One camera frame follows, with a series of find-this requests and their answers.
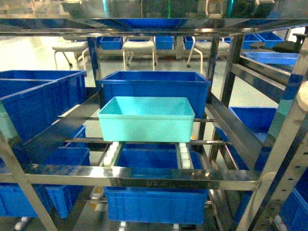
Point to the teal plastic bin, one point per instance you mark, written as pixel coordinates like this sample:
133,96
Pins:
147,119

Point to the blue bin centre shelf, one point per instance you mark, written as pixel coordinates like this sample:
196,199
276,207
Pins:
191,85

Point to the blue bin shelf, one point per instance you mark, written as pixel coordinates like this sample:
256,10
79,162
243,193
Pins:
191,85
258,121

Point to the blue bin right shelf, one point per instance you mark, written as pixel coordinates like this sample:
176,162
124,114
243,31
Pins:
258,121

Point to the white roller track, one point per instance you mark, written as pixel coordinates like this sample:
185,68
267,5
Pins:
113,153

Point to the grey chair centre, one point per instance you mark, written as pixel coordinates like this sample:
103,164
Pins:
139,46

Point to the grey chair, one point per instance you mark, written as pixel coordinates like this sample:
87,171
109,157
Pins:
139,46
205,47
70,46

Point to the grey chair right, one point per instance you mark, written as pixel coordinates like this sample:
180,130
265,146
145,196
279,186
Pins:
205,47

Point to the blue bin far left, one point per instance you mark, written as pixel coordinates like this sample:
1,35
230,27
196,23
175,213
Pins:
70,90

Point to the blue bin lower centre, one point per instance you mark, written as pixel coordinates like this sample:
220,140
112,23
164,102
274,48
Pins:
133,204

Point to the grey chair left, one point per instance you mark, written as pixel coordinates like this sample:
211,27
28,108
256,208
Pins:
70,46

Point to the blue bin near left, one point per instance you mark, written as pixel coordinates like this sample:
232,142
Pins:
31,105

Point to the light blue tray right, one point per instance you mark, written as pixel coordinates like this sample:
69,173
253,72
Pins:
279,60

